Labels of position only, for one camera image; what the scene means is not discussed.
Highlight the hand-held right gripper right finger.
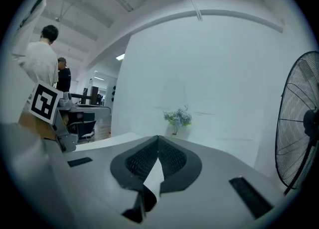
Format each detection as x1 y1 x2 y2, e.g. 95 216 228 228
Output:
158 135 203 195

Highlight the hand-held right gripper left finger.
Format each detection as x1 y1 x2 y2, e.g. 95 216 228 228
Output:
110 135 159 224

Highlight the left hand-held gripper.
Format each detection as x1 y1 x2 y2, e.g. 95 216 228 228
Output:
24 80 78 152

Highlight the grey desk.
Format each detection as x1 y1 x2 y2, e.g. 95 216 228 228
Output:
66 105 112 142

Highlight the black office chair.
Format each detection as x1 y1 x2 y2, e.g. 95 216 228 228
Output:
67 119 97 140

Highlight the blue and white flower bouquet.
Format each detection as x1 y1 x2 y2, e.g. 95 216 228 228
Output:
163 104 193 135

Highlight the dark wooden frame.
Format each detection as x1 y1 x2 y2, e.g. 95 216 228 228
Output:
71 86 100 106

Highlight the black pedestal fan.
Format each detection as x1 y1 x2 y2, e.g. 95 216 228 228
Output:
275 50 319 196

